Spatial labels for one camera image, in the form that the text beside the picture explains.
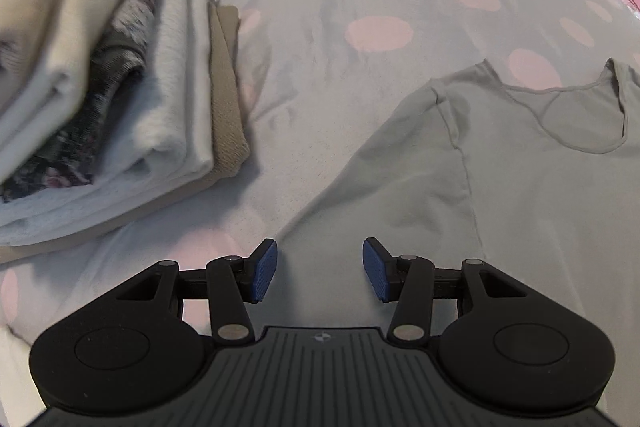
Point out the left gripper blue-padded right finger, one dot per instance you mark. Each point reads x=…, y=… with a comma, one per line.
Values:
x=408, y=281

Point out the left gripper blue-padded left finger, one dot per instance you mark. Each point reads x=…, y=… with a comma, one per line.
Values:
x=234, y=281

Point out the folded white shirt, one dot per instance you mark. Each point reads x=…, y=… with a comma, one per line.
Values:
x=20, y=400

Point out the grey long-sleeve shirt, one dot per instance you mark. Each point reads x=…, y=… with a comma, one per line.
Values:
x=543, y=185

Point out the grey pink-dotted bed sheet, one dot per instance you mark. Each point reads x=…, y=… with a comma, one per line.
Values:
x=317, y=78

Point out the folded light grey towel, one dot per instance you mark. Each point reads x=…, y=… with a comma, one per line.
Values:
x=160, y=138

